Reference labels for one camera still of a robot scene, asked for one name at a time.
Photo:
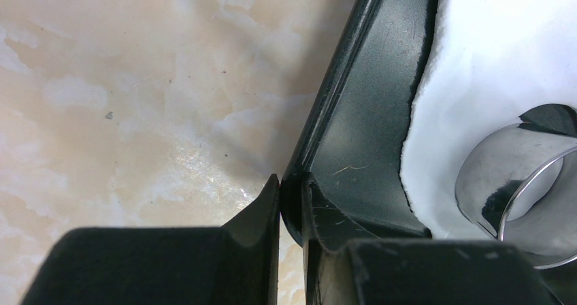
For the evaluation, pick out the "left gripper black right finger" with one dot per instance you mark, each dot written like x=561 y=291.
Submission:
x=346 y=264

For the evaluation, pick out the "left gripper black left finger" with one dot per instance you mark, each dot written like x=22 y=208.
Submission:
x=236 y=263

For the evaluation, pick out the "black baking tray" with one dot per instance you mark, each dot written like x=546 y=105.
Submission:
x=353 y=139

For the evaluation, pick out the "clear glass cup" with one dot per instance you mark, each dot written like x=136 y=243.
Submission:
x=519 y=185

